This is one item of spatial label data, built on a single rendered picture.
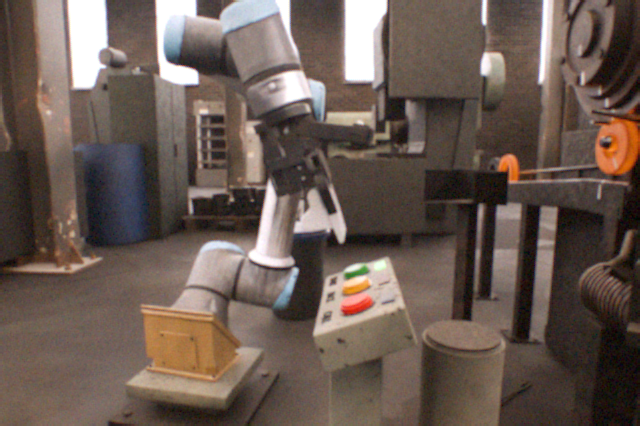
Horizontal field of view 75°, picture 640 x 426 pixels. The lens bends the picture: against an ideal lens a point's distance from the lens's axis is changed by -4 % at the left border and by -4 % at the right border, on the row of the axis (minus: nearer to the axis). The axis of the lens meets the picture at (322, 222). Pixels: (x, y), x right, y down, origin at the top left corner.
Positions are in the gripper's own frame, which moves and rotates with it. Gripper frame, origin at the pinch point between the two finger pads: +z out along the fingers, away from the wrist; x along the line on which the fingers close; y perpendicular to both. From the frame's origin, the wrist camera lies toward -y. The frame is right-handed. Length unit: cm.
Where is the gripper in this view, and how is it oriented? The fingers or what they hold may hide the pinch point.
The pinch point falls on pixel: (343, 232)
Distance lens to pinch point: 66.7
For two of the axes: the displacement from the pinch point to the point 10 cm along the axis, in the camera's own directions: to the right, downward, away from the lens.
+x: -0.7, 1.5, -9.9
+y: -9.4, 3.3, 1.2
